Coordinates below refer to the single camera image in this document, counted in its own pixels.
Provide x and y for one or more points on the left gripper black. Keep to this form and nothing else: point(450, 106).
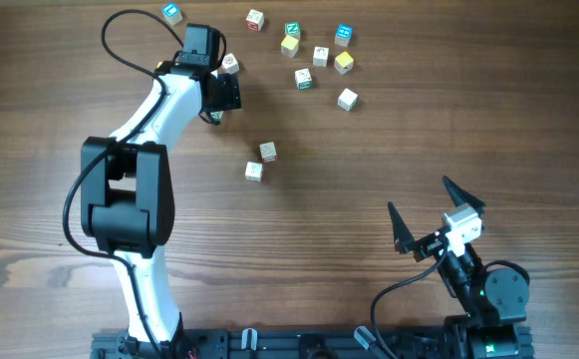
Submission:
point(230, 98)

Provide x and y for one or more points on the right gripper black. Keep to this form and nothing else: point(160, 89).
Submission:
point(406, 241)

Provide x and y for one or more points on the white block green edge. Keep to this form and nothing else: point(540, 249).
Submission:
point(217, 115)
point(303, 79)

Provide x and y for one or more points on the red-framed picture block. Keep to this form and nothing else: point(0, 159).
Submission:
point(268, 152)

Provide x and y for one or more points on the plain white block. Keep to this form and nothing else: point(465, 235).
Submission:
point(254, 171)
point(348, 99)

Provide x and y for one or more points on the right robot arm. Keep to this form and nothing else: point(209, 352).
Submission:
point(493, 296)

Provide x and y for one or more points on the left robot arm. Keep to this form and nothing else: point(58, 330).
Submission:
point(127, 202)

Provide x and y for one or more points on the white block red picture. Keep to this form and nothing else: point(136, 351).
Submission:
point(229, 64)

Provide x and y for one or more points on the blue letter block far left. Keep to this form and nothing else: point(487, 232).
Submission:
point(171, 13)

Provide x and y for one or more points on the red-edged block top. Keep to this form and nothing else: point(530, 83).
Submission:
point(254, 20)

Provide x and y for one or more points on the yellow block centre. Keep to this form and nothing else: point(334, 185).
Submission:
point(289, 46)

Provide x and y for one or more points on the green letter N block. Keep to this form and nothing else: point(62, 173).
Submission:
point(293, 29)

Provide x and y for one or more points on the yellow block right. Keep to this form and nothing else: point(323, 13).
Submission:
point(344, 63)

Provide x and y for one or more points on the blue block top right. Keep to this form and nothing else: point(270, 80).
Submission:
point(343, 35)

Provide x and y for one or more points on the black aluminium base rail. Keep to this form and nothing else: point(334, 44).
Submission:
point(314, 344)

